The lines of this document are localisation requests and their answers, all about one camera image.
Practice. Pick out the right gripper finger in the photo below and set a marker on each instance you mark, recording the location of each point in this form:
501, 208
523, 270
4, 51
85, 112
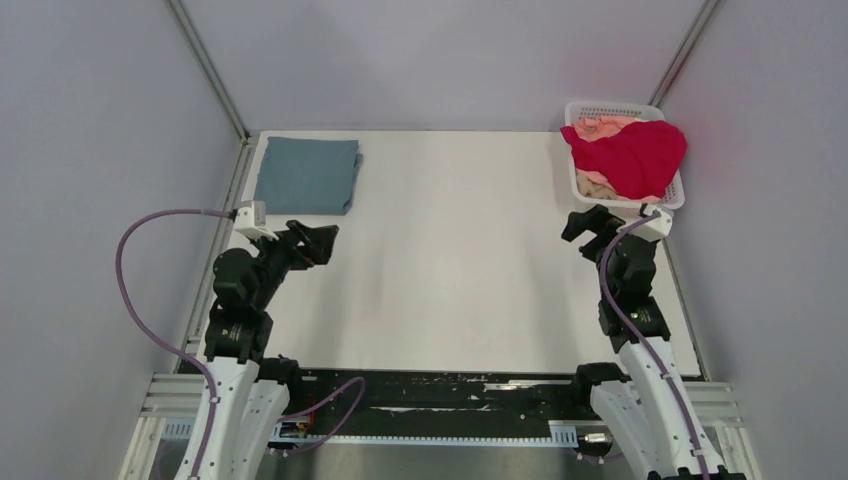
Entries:
577, 224
599, 219

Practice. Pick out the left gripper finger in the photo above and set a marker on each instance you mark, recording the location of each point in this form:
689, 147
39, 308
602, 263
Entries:
298, 234
321, 255

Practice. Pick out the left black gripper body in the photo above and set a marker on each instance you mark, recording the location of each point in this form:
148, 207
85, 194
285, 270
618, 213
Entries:
284, 256

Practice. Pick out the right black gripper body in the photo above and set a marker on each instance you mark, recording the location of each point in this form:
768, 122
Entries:
597, 246

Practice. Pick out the red t shirt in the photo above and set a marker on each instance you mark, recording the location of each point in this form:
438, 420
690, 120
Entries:
639, 162

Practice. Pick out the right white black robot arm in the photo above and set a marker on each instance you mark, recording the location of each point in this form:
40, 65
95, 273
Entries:
641, 398

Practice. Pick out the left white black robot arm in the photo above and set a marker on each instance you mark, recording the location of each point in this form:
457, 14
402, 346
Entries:
246, 392

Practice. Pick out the beige t shirt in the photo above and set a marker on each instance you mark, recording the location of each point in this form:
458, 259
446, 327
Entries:
595, 185

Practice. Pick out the folded blue grey t shirt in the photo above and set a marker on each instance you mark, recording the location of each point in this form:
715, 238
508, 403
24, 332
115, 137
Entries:
308, 176

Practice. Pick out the white plastic laundry basket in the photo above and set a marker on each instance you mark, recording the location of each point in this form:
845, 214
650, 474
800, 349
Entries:
577, 110

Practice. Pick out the peach pink t shirt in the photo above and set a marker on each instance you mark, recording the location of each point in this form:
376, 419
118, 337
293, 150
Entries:
593, 129

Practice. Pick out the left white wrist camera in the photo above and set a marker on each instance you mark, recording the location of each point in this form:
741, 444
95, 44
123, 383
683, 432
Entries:
250, 221

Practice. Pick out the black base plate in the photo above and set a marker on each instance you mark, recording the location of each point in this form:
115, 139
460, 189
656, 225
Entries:
396, 403

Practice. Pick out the white slotted cable duct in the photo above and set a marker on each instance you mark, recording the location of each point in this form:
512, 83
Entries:
560, 436

